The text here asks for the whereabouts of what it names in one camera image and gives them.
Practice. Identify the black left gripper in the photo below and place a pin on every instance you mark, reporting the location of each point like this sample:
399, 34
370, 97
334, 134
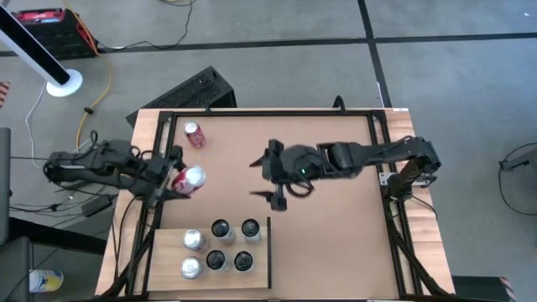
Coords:
157, 180

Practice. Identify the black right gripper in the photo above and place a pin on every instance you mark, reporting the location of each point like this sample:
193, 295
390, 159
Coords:
293, 163

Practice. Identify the red and silver cola can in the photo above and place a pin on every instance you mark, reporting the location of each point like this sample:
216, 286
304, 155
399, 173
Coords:
189, 180

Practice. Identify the silver diet cola can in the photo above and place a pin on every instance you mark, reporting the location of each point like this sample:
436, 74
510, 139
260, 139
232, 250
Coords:
194, 240
191, 267

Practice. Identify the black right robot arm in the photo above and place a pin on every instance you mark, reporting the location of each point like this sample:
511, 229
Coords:
369, 153

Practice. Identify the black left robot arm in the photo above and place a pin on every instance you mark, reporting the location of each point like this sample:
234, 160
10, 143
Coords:
96, 168

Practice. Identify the light wooden shelf board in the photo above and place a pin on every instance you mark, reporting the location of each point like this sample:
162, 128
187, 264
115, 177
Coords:
163, 268

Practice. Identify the black power adapter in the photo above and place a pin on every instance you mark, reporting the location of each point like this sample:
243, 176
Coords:
96, 205

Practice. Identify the black perforated computer case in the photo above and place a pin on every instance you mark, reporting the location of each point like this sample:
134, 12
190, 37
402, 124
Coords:
189, 94

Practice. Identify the black floor bar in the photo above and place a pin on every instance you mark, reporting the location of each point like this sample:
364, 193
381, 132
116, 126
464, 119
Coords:
54, 237

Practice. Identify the white yellow canister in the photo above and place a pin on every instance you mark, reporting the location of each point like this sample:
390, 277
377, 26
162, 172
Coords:
46, 280

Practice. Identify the black white pole stand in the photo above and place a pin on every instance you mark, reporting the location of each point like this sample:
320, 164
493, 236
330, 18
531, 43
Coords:
33, 50

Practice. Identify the black crate with red lid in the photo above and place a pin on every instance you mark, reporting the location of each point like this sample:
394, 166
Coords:
50, 33

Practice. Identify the black box with hazard stripes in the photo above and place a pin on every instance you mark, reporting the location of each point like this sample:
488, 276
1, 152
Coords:
474, 289

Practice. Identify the dark grey stand base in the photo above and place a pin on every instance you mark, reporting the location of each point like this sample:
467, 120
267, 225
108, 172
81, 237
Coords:
520, 160

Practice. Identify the black metal table frame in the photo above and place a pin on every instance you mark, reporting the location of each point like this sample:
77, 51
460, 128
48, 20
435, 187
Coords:
272, 113

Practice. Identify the silver metal corner bracket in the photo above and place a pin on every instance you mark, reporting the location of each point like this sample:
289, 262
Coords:
384, 179

